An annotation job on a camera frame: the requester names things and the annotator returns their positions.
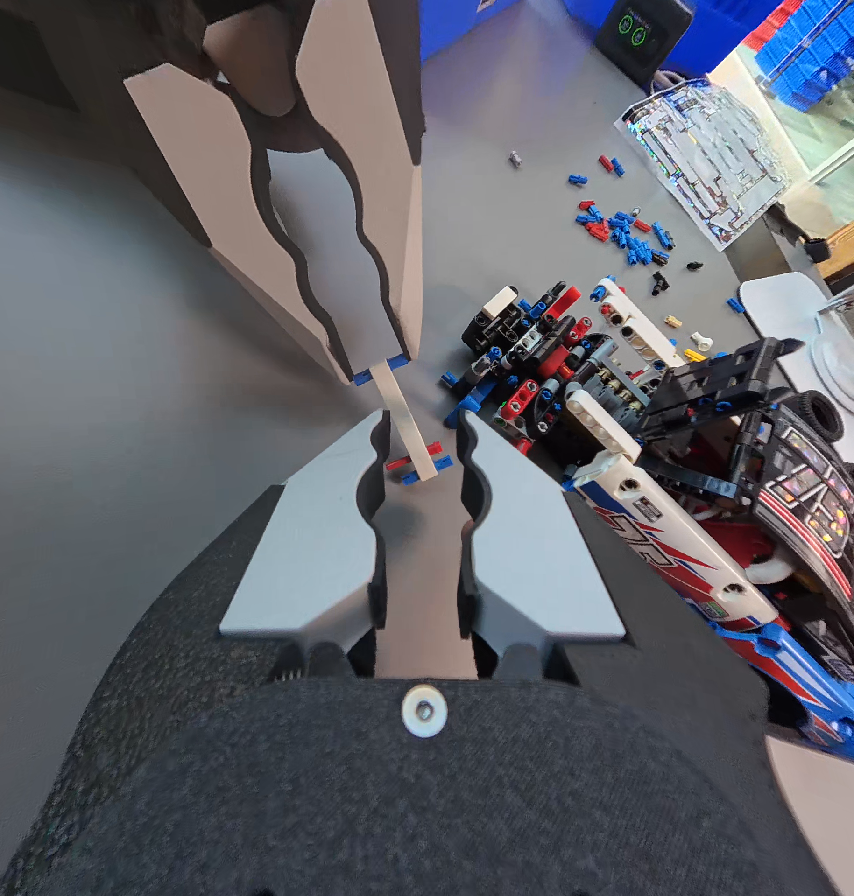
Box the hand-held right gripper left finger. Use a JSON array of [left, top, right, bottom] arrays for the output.
[[220, 409, 393, 679]]

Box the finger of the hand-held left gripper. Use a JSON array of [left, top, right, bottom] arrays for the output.
[[124, 62, 355, 385], [295, 0, 425, 365]]

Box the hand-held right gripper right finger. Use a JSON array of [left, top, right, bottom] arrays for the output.
[[457, 409, 627, 679]]

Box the red brick pin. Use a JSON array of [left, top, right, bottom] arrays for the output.
[[385, 444, 443, 471]]

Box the white brick beam with pins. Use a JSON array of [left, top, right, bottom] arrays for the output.
[[353, 353, 456, 487]]

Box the toy brick race car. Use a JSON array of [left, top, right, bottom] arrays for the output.
[[441, 279, 854, 764]]

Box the black device with green rings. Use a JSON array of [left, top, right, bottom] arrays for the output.
[[593, 0, 695, 91]]

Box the pile of blue red pins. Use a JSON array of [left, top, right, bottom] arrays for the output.
[[574, 199, 676, 267]]

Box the white rounded plate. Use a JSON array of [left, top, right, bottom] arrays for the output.
[[738, 272, 854, 428]]

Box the shiny sticker sheet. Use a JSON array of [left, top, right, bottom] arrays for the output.
[[614, 78, 793, 252]]

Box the pale flat sheet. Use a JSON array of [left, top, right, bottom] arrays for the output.
[[763, 735, 854, 896]]

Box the stack of blue crates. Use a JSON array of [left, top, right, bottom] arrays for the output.
[[742, 0, 854, 113]]

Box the white cable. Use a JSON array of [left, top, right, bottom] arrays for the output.
[[647, 66, 704, 95]]

